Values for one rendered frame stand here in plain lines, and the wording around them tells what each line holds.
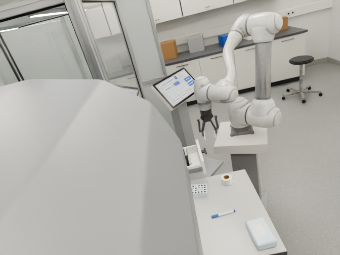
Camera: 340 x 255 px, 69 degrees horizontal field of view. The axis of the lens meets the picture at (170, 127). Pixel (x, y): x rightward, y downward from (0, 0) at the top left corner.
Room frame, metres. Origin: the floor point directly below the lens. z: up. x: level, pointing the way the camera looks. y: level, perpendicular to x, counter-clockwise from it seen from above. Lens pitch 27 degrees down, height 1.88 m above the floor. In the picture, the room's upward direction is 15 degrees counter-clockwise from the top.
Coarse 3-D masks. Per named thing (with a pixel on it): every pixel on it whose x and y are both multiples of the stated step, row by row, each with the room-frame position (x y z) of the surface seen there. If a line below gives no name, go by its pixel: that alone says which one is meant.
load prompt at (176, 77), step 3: (177, 75) 2.54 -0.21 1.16; (171, 78) 2.47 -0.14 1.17; (174, 78) 2.49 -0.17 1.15; (177, 78) 2.51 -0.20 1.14; (165, 81) 2.41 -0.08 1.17; (168, 81) 2.43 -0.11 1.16; (171, 81) 2.44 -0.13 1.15; (159, 84) 2.35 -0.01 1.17; (162, 84) 2.37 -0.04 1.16; (165, 84) 2.38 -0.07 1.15; (168, 84) 2.40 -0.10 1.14; (162, 87) 2.34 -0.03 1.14
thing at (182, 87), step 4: (180, 84) 2.45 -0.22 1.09; (184, 84) 2.47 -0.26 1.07; (176, 88) 2.40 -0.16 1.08; (180, 88) 2.41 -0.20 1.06; (184, 88) 2.43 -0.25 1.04; (168, 92) 2.32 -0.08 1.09; (172, 92) 2.33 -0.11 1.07; (176, 92) 2.35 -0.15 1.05; (180, 92) 2.37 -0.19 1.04; (172, 96) 2.29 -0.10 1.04; (176, 96) 2.31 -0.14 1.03
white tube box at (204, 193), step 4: (200, 184) 1.24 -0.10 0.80; (204, 184) 1.23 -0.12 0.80; (196, 188) 1.23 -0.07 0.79; (204, 188) 1.20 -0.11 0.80; (192, 192) 1.19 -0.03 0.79; (196, 192) 1.19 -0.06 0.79; (200, 192) 1.17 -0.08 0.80; (204, 192) 1.16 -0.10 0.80; (196, 196) 1.17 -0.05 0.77; (200, 196) 1.16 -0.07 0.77; (204, 196) 1.16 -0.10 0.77
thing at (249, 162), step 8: (232, 160) 1.65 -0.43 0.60; (240, 160) 1.62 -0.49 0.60; (248, 160) 1.59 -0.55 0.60; (256, 160) 1.57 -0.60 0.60; (240, 168) 1.62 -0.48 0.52; (248, 168) 1.59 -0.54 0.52; (256, 168) 1.57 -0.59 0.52; (248, 176) 1.60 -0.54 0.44; (256, 176) 1.57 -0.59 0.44; (256, 184) 1.57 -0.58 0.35; (264, 200) 1.69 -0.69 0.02
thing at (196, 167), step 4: (188, 148) 1.56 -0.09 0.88; (192, 148) 1.55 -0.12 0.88; (196, 148) 1.55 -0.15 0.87; (188, 152) 1.56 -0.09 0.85; (192, 152) 1.56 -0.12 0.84; (196, 152) 1.55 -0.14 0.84; (192, 156) 1.51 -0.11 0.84; (196, 156) 1.50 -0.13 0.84; (192, 160) 1.46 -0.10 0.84; (196, 160) 1.45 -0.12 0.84; (192, 164) 1.41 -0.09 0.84; (196, 164) 1.32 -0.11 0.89; (200, 164) 1.31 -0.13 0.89; (188, 168) 1.32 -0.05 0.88; (192, 168) 1.32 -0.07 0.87; (196, 168) 1.31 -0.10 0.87; (200, 168) 1.31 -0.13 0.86; (192, 172) 1.32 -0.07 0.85; (196, 172) 1.31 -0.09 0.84
